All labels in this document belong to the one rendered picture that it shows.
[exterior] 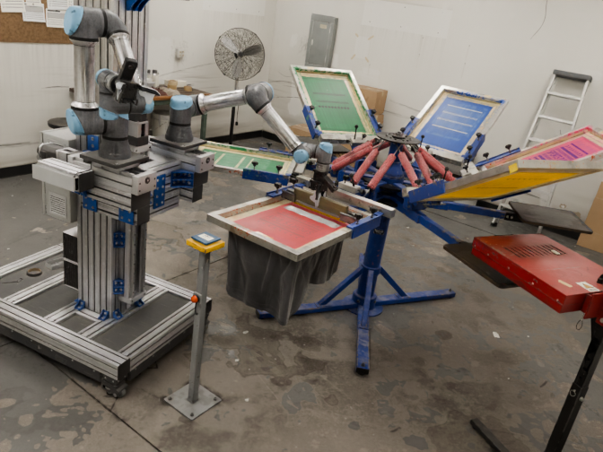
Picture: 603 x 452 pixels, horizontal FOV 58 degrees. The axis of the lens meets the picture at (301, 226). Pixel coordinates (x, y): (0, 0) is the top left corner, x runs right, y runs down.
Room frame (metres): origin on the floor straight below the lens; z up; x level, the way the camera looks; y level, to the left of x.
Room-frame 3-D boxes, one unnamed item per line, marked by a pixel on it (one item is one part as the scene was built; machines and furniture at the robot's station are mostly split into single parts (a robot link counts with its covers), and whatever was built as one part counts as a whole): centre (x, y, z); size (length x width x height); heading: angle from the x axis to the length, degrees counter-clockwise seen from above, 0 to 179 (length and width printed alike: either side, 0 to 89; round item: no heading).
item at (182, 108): (2.92, 0.74, 1.42); 0.13 x 0.12 x 0.14; 170
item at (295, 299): (2.57, -0.12, 0.74); 0.46 x 0.04 x 0.42; 147
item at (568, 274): (2.34, -1.19, 1.06); 0.61 x 0.46 x 0.12; 27
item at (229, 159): (3.66, 0.36, 1.05); 1.08 x 0.61 x 0.23; 87
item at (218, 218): (2.73, 0.03, 0.97); 0.79 x 0.58 x 0.04; 147
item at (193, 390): (2.32, 0.44, 0.48); 0.22 x 0.22 x 0.96; 57
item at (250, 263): (2.48, 0.19, 0.74); 0.45 x 0.03 x 0.43; 57
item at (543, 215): (3.58, -1.22, 0.91); 1.34 x 0.40 x 0.08; 87
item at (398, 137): (3.61, -0.55, 0.67); 0.39 x 0.39 x 1.35
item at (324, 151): (2.91, -0.06, 1.31); 0.09 x 0.08 x 0.11; 80
